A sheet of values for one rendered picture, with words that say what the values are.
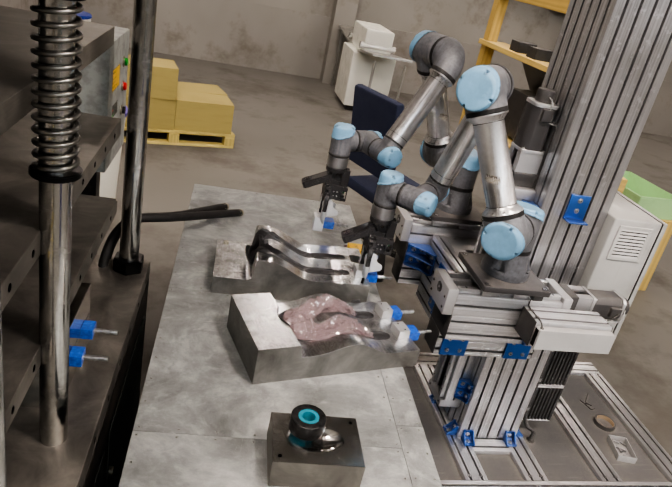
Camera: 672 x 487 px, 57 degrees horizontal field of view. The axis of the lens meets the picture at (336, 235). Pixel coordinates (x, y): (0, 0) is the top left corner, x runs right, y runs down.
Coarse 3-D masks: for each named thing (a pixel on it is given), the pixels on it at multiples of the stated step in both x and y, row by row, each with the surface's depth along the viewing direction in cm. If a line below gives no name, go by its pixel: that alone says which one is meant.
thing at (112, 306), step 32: (96, 256) 204; (96, 288) 188; (128, 288) 191; (96, 320) 174; (128, 320) 177; (96, 352) 162; (96, 384) 151; (32, 416) 138; (96, 416) 142; (32, 448) 130; (64, 448) 132; (32, 480) 124; (64, 480) 125
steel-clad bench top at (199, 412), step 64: (192, 192) 263; (256, 192) 277; (192, 256) 214; (192, 320) 180; (192, 384) 156; (256, 384) 160; (320, 384) 166; (384, 384) 171; (128, 448) 134; (192, 448) 137; (256, 448) 141; (384, 448) 149
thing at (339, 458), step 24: (288, 432) 138; (336, 432) 141; (288, 456) 131; (312, 456) 132; (336, 456) 134; (360, 456) 135; (288, 480) 132; (312, 480) 133; (336, 480) 133; (360, 480) 134
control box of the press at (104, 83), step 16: (128, 32) 203; (112, 48) 182; (128, 48) 207; (96, 64) 180; (112, 64) 185; (80, 80) 182; (96, 80) 182; (112, 80) 188; (80, 96) 184; (96, 96) 184; (112, 96) 191; (96, 112) 186; (112, 112) 194; (96, 176) 208; (96, 192) 211
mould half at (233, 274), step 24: (264, 240) 205; (288, 240) 215; (216, 264) 200; (240, 264) 203; (264, 264) 193; (288, 264) 198; (312, 264) 208; (336, 264) 210; (216, 288) 195; (240, 288) 196; (264, 288) 197; (288, 288) 198; (312, 288) 199; (336, 288) 200; (360, 288) 201
